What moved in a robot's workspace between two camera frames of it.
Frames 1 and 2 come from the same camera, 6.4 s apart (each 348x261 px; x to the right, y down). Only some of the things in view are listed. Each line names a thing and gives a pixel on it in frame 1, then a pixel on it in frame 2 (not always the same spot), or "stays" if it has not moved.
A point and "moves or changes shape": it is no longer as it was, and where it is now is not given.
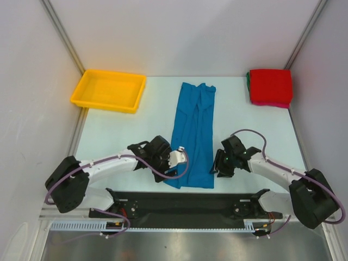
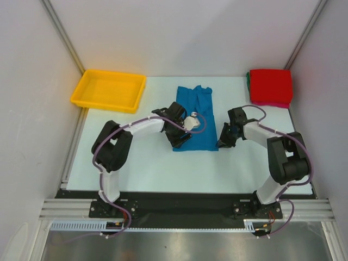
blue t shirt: x=193 y=129 moves or changes shape
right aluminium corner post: x=321 y=5 stays
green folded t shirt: x=247 y=77 stays
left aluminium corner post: x=78 y=64 stays
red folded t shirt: x=271 y=85 stays
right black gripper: x=218 y=165 → x=223 y=142
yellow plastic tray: x=115 y=90 stays
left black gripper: x=166 y=155 → x=176 y=142
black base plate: x=184 y=207 stays
